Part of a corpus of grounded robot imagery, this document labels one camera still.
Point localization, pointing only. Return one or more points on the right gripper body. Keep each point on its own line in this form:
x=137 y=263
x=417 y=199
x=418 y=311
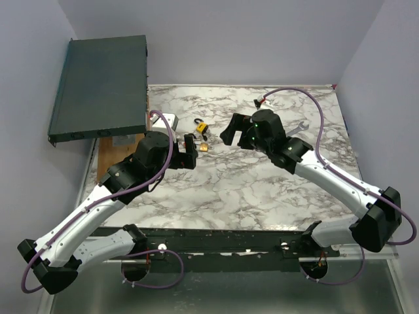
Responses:
x=240 y=123

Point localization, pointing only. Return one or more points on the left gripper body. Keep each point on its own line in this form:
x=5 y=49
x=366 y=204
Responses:
x=182 y=160

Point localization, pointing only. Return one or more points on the brass padlock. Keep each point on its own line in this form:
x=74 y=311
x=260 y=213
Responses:
x=203 y=147

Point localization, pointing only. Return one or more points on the yellow padlock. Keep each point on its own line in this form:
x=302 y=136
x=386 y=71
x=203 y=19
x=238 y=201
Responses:
x=201 y=126

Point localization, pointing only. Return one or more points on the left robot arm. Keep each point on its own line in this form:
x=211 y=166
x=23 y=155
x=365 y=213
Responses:
x=59 y=256

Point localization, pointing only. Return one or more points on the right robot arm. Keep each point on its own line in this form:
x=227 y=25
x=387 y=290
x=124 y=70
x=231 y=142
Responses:
x=374 y=218

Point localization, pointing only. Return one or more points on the large grey wrench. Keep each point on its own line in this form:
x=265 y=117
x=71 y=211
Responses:
x=301 y=127

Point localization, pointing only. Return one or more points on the wooden board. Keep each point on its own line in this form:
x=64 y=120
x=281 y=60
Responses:
x=108 y=154

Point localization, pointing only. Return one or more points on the dark green metal box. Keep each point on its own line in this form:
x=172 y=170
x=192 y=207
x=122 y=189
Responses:
x=102 y=90

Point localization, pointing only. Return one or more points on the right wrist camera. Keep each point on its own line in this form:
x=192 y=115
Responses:
x=263 y=103

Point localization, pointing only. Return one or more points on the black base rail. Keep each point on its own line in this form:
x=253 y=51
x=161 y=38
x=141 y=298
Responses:
x=231 y=250

